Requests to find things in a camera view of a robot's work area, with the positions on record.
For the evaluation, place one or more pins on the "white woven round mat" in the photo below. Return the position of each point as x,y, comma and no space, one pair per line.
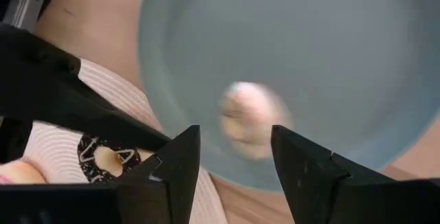
113,93

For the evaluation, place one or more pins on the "silver aluminium bar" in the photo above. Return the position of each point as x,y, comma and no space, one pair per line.
24,0

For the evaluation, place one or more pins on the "pink frosted sprinkled donut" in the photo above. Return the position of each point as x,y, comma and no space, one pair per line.
20,174

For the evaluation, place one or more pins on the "chocolate donut white drizzle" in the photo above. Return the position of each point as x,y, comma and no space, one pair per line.
86,162

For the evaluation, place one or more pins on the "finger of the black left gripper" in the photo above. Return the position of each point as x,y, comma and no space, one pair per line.
13,138
41,86

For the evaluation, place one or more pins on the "teal round plate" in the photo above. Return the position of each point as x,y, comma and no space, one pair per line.
343,45

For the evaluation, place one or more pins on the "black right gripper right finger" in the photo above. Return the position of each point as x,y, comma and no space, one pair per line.
309,182

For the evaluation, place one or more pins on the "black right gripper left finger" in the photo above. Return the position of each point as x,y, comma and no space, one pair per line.
165,189

